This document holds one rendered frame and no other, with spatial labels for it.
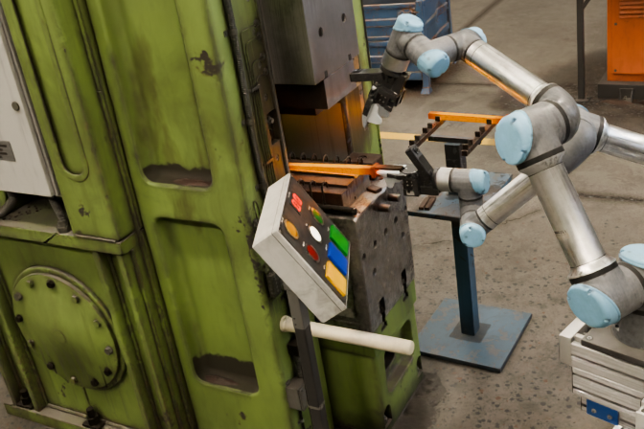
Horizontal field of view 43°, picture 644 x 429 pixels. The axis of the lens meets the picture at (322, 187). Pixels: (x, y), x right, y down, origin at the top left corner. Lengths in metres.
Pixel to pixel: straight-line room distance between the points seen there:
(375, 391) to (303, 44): 1.28
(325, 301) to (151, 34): 0.94
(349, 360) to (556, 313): 1.10
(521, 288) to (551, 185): 1.93
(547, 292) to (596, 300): 1.89
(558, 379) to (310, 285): 1.52
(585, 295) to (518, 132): 0.40
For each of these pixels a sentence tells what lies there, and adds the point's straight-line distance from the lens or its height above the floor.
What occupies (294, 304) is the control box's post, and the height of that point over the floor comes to 0.88.
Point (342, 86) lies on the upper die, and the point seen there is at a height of 1.30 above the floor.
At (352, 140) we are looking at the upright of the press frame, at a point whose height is 1.00.
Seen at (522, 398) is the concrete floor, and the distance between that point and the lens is 3.27.
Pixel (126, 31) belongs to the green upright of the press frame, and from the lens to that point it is 2.53.
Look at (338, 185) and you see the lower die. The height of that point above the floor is 0.99.
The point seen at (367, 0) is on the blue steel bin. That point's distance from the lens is 7.12.
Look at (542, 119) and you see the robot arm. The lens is 1.98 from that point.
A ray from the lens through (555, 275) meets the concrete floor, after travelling 3.97.
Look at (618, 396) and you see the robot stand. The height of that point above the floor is 0.64.
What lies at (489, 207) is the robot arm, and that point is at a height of 0.99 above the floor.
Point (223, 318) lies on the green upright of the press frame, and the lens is 2.83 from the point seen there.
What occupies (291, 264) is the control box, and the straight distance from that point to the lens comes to 2.04.
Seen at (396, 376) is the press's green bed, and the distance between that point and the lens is 3.16.
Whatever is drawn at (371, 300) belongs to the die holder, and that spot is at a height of 0.59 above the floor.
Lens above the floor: 2.11
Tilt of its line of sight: 25 degrees down
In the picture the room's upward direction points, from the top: 9 degrees counter-clockwise
